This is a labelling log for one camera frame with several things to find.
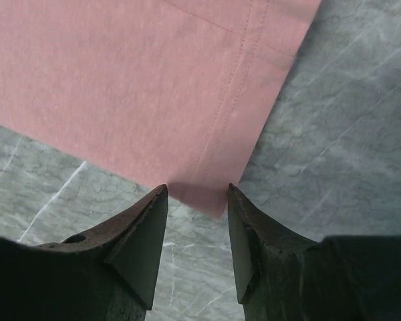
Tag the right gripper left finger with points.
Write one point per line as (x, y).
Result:
(108, 272)

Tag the pink printed t shirt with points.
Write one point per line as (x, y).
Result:
(173, 92)

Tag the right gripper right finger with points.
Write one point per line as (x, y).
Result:
(282, 275)

